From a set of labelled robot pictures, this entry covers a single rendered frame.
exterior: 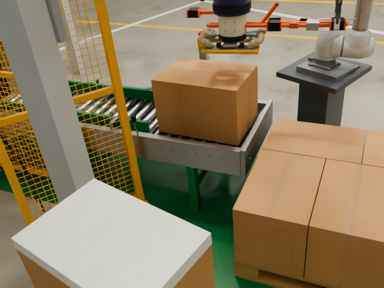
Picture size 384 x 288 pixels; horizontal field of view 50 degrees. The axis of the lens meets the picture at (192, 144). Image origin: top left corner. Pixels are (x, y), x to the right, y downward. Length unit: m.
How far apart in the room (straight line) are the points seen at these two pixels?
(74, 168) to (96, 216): 0.64
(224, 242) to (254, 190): 0.59
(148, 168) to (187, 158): 0.84
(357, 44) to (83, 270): 2.39
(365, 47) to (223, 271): 1.79
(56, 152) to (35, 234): 0.63
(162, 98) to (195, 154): 0.44
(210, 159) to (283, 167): 0.48
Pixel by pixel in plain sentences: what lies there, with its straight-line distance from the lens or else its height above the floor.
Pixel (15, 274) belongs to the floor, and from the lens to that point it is 3.01.
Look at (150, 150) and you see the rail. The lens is 2.86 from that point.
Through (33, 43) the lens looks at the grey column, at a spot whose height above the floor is 1.52.
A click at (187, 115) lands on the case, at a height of 0.72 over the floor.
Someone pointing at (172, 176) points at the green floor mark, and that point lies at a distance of 3.39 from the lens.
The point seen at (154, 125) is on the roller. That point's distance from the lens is 3.03.
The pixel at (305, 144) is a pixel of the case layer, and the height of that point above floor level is 0.54.
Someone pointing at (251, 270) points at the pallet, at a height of 0.10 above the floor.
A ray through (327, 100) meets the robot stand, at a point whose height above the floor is 0.57.
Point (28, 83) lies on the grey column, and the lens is 2.01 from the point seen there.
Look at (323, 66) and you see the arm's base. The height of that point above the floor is 0.81.
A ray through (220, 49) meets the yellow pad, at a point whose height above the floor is 1.17.
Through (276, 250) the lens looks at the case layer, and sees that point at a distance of 2.35.
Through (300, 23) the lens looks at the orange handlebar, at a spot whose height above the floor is 1.28.
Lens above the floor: 2.05
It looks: 33 degrees down
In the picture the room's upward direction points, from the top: 6 degrees counter-clockwise
